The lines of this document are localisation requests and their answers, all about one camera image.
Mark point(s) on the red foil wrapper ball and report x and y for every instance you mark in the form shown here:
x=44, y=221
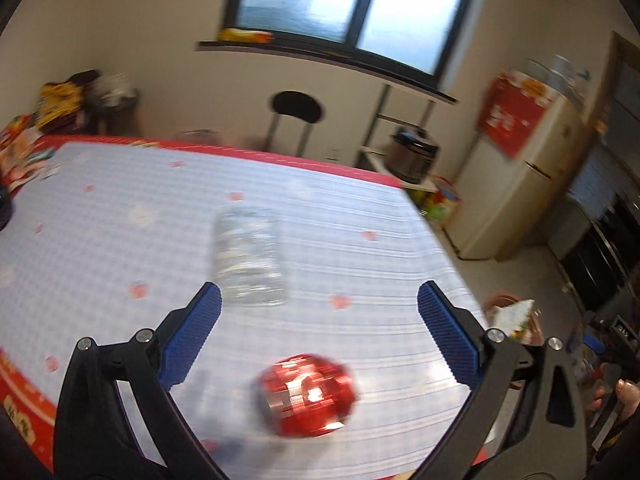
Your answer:
x=305, y=395

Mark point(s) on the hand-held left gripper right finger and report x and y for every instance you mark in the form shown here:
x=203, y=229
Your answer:
x=450, y=335

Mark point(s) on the waste basket with bag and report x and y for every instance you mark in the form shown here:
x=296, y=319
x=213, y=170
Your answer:
x=515, y=316

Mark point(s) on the pile of yellow clothes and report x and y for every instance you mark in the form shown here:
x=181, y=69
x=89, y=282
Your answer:
x=57, y=102

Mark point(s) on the cream refrigerator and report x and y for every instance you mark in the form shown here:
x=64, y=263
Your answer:
x=505, y=195

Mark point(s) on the person's right hand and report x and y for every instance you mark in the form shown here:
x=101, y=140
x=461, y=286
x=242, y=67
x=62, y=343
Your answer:
x=629, y=394

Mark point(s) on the colourful snack bags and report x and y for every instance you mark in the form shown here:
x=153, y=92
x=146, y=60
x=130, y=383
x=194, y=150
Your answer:
x=22, y=152

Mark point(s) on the dark-framed window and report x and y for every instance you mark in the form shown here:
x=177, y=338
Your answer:
x=350, y=0

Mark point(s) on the dark window sill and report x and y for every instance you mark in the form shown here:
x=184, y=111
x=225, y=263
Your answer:
x=325, y=57

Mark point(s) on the metal shelf rack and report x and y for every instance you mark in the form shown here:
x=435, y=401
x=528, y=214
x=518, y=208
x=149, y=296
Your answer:
x=378, y=115

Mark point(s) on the dark rice cooker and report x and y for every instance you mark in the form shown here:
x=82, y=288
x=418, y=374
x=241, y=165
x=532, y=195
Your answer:
x=410, y=157

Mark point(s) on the person's right forearm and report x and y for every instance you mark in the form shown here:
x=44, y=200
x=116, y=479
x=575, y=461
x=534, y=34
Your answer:
x=622, y=447

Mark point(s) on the black kitchen cabinet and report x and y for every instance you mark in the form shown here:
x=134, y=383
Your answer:
x=600, y=255

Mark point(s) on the clear glass containers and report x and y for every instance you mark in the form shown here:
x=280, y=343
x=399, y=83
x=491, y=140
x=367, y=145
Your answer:
x=560, y=77

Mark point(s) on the grey bag with plastic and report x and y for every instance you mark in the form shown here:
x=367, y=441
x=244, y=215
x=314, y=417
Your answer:
x=107, y=95

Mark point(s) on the red cardboard box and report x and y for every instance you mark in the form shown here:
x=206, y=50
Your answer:
x=510, y=115

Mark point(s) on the yellow snack packet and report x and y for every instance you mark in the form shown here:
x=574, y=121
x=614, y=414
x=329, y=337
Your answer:
x=245, y=36

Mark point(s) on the colourful toy box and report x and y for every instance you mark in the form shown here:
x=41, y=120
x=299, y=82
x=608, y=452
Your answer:
x=440, y=202

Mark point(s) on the black gourd-shaped bottle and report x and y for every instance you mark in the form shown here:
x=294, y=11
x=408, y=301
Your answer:
x=5, y=210

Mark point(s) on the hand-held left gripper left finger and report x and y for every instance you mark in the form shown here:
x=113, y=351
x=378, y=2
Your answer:
x=195, y=335

